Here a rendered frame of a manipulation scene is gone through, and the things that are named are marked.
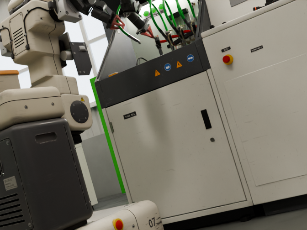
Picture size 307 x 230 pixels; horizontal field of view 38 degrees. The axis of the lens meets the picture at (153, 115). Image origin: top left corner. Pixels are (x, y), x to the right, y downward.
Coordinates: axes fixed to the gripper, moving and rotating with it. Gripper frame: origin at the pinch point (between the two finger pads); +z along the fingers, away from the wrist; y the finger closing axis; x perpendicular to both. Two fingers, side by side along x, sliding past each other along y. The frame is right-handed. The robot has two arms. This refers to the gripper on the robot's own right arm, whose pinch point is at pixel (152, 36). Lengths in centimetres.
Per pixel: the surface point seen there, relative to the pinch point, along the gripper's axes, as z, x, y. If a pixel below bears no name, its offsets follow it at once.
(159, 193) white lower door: 50, 13, -76
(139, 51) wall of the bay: 12.8, 34.3, 22.3
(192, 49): 8.3, -32.0, -24.5
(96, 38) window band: 76, 338, 326
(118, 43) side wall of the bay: -4.1, 33.0, 12.2
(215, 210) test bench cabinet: 68, -14, -81
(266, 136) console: 53, -51, -56
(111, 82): -2.2, 18.4, -32.8
